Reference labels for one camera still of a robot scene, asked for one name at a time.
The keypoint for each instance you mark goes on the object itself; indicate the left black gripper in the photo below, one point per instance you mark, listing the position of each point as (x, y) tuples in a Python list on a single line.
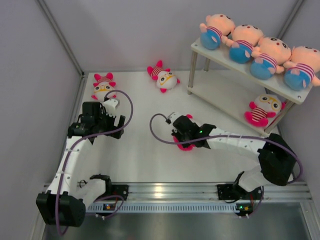
[(112, 119)]

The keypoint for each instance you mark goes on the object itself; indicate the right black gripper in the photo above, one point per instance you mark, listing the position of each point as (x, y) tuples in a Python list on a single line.
[(177, 133)]

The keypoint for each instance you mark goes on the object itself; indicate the white doll glasses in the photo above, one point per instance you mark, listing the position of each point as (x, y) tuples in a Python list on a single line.
[(263, 108)]

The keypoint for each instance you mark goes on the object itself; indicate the orange doll table back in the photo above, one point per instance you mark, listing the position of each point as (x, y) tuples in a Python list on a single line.
[(217, 27)]

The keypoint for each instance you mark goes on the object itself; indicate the orange doll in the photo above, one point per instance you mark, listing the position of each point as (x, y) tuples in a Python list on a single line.
[(243, 39), (302, 68)]

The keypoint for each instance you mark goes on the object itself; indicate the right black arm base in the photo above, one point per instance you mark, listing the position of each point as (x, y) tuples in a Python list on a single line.
[(232, 192)]

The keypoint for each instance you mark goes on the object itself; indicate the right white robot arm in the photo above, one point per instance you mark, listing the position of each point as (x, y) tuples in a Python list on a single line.
[(274, 156)]

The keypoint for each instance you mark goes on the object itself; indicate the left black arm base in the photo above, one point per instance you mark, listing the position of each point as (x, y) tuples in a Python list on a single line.
[(116, 189)]

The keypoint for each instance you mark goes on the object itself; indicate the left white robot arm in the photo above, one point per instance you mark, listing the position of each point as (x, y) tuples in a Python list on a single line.
[(77, 182)]

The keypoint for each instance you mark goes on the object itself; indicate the white two-tier shelf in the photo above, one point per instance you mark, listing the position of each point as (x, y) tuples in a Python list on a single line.
[(230, 87)]

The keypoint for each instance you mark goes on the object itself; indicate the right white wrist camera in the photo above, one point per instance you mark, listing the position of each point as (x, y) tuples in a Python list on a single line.
[(172, 117)]

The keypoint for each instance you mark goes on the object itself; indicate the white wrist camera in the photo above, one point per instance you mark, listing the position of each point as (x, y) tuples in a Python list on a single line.
[(172, 117), (111, 106)]

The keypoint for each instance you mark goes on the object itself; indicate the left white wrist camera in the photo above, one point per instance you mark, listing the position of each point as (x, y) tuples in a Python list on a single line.
[(111, 106)]

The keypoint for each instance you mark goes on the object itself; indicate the white slotted cable duct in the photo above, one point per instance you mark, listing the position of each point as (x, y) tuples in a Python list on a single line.
[(187, 207)]

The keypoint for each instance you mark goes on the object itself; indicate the aluminium front rail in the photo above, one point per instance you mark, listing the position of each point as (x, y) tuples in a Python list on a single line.
[(208, 191)]

